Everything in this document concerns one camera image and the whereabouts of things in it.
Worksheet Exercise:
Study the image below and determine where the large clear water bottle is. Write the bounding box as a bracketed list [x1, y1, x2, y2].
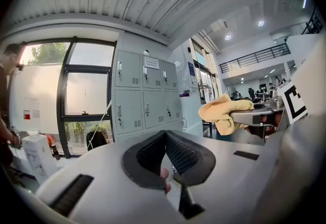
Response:
[22, 96, 42, 135]

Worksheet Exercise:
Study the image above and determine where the black cylinder bottle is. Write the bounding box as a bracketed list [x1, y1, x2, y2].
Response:
[51, 145, 61, 160]

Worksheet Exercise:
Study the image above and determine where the person's right hand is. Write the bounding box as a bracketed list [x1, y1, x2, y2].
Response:
[243, 113, 284, 139]

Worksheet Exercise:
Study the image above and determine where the white cable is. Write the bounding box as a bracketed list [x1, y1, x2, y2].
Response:
[88, 99, 113, 151]

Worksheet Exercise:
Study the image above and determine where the black balcony railing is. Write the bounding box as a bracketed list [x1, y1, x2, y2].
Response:
[219, 43, 291, 74]

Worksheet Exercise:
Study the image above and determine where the orange tool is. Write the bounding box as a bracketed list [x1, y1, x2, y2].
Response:
[40, 133, 56, 148]

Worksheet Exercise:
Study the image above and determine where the yellow cleaning cloth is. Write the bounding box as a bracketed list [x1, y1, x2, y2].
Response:
[198, 93, 255, 136]

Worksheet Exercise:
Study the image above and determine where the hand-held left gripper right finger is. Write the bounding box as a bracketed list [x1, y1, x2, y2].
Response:
[165, 130, 216, 187]

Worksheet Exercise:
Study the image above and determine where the person's left hand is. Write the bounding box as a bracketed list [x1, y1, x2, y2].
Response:
[159, 166, 173, 194]

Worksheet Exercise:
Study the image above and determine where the white metal locker door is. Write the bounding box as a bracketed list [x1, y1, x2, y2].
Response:
[142, 90, 167, 129]

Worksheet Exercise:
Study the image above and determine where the black window frame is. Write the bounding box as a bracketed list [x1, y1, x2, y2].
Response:
[56, 36, 118, 159]

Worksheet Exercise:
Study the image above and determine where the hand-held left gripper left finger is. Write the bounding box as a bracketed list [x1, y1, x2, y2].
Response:
[121, 130, 168, 190]

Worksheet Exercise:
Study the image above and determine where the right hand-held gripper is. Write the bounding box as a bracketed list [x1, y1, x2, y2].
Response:
[228, 78, 309, 142]

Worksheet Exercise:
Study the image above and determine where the grey metal locker cabinet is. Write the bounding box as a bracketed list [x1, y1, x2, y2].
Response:
[111, 49, 183, 143]

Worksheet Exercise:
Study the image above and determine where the blue wall poster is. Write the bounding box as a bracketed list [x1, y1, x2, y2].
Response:
[187, 62, 197, 84]

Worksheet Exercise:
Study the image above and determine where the white paper notice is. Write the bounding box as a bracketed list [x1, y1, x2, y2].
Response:
[143, 56, 160, 70]

